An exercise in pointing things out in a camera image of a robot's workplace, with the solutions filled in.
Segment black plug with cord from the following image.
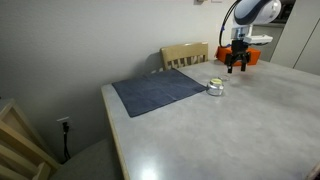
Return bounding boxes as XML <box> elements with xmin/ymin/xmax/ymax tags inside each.
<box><xmin>61</xmin><ymin>121</ymin><xmax>72</xmax><ymax>162</ymax></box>

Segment light wooden slatted chair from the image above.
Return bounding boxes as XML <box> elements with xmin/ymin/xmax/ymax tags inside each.
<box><xmin>0</xmin><ymin>97</ymin><xmax>62</xmax><ymax>180</ymax></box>

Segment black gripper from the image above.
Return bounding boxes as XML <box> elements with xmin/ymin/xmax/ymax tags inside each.
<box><xmin>224</xmin><ymin>39</ymin><xmax>252</xmax><ymax>74</ymax></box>

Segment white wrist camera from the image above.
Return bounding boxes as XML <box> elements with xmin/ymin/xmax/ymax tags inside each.
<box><xmin>242</xmin><ymin>33</ymin><xmax>274</xmax><ymax>46</ymax></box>

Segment white wall outlet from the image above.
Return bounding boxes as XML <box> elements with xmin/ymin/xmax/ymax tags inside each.
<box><xmin>56</xmin><ymin>116</ymin><xmax>73</xmax><ymax>131</ymax></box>

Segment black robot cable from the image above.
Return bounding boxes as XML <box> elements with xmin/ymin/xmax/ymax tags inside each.
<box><xmin>218</xmin><ymin>0</ymin><xmax>242</xmax><ymax>48</ymax></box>

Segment orange cardboard box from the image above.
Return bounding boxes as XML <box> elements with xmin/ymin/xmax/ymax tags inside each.
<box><xmin>215</xmin><ymin>45</ymin><xmax>262</xmax><ymax>67</ymax></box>

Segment silver lid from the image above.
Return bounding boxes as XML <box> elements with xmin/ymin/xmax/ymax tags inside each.
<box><xmin>218</xmin><ymin>74</ymin><xmax>231</xmax><ymax>84</ymax></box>

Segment dark blue cloth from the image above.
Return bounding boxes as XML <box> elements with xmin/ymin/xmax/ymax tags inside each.
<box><xmin>111</xmin><ymin>68</ymin><xmax>208</xmax><ymax>118</ymax></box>

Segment white tall cabinet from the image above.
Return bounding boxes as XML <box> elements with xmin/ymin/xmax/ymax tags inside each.
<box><xmin>269</xmin><ymin>0</ymin><xmax>320</xmax><ymax>76</ymax></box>

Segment silver bottle jar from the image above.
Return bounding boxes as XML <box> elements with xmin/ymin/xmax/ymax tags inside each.
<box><xmin>206</xmin><ymin>78</ymin><xmax>225</xmax><ymax>97</ymax></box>

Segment grey kitchen counter cabinet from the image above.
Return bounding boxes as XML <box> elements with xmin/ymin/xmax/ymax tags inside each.
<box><xmin>246</xmin><ymin>22</ymin><xmax>287</xmax><ymax>63</ymax></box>

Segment black microwave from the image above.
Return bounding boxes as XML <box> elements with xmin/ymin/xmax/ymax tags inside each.
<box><xmin>277</xmin><ymin>2</ymin><xmax>296</xmax><ymax>23</ymax></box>

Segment wooden chair back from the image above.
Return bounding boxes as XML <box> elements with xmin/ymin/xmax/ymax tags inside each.
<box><xmin>159</xmin><ymin>41</ymin><xmax>210</xmax><ymax>72</ymax></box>

